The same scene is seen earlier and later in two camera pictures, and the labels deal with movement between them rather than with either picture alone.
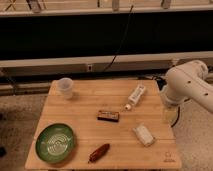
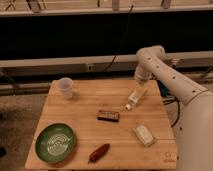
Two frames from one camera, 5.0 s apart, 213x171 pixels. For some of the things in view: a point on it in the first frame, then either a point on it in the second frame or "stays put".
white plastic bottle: [134, 96] stays put
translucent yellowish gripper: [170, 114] → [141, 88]
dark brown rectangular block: [108, 116] stays put
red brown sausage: [99, 153] stays put
